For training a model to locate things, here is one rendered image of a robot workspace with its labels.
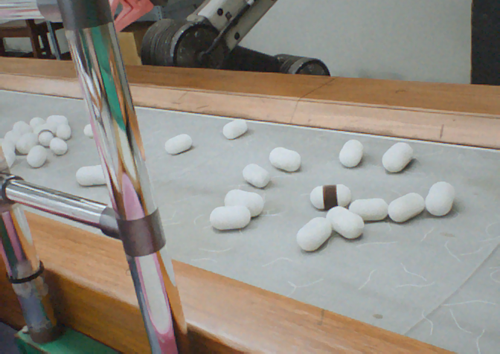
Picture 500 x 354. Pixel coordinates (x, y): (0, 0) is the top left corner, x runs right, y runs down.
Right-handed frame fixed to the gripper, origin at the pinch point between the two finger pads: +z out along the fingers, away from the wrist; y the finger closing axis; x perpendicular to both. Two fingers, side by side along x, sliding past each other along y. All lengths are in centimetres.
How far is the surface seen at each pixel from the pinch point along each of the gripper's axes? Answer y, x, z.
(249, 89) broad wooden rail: 18.5, 10.4, 1.4
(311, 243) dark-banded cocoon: 46, -6, 23
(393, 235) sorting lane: 50, -2, 20
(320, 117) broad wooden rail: 31.3, 9.5, 4.7
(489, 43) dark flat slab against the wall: -20, 162, -110
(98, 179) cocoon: 18.3, -4.6, 21.6
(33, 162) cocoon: 6.0, -4.4, 21.4
